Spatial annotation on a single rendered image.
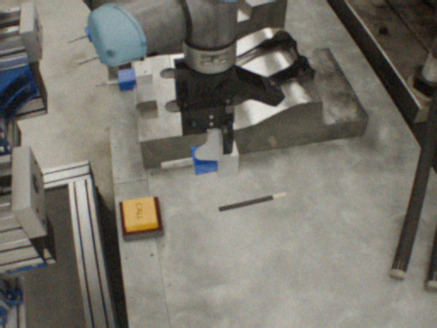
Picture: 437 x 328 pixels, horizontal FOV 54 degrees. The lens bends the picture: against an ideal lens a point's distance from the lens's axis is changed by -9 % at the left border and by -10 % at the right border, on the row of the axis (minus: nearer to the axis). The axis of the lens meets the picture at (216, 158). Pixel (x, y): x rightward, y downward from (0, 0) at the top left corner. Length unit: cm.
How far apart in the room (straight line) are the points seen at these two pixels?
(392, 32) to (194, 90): 92
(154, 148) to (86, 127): 132
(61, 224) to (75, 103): 87
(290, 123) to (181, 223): 30
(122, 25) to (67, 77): 202
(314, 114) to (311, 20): 51
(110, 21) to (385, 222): 67
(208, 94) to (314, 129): 37
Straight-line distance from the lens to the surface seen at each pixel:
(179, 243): 87
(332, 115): 102
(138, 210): 88
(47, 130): 229
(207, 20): 57
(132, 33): 53
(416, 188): 94
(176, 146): 93
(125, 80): 102
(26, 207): 74
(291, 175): 97
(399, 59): 138
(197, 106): 68
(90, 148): 213
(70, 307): 152
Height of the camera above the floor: 157
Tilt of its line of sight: 51 degrees down
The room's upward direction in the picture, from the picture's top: straight up
